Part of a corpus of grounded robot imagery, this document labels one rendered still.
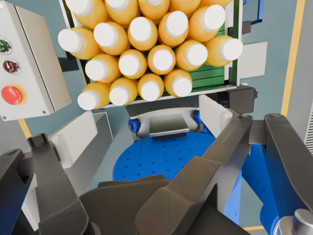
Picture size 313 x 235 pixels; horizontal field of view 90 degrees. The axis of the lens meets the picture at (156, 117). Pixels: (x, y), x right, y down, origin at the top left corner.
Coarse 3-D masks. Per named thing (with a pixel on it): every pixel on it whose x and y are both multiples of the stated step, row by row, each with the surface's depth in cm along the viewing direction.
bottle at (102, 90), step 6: (90, 84) 36; (96, 84) 37; (102, 84) 38; (108, 84) 41; (84, 90) 35; (90, 90) 34; (96, 90) 35; (102, 90) 36; (108, 90) 38; (102, 96) 36; (108, 96) 38; (102, 102) 37; (108, 102) 39; (96, 108) 37
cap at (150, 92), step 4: (144, 84) 33; (148, 84) 32; (152, 84) 32; (144, 88) 32; (148, 88) 32; (152, 88) 32; (156, 88) 32; (144, 92) 33; (148, 92) 33; (152, 92) 33; (156, 92) 33; (144, 96) 33; (148, 96) 33; (152, 96) 33; (156, 96) 33; (148, 100) 33; (152, 100) 33
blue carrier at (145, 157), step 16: (144, 144) 44; (160, 144) 43; (176, 144) 41; (192, 144) 40; (208, 144) 39; (128, 160) 38; (144, 160) 37; (160, 160) 36; (176, 160) 35; (112, 176) 34; (128, 176) 32; (144, 176) 32; (240, 176) 29; (240, 192) 31
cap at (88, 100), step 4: (84, 92) 33; (88, 92) 33; (92, 92) 34; (80, 96) 33; (84, 96) 33; (88, 96) 33; (92, 96) 33; (96, 96) 34; (80, 100) 33; (84, 100) 33; (88, 100) 33; (92, 100) 33; (96, 100) 34; (80, 104) 33; (84, 104) 33; (88, 104) 33; (92, 104) 33; (96, 104) 34; (84, 108) 34; (88, 108) 34; (92, 108) 34
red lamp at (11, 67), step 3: (3, 63) 28; (6, 63) 28; (9, 63) 28; (12, 63) 28; (3, 66) 28; (6, 66) 28; (9, 66) 28; (12, 66) 28; (15, 66) 28; (6, 69) 28; (9, 69) 28; (12, 69) 28; (15, 69) 28; (9, 72) 28; (12, 72) 28
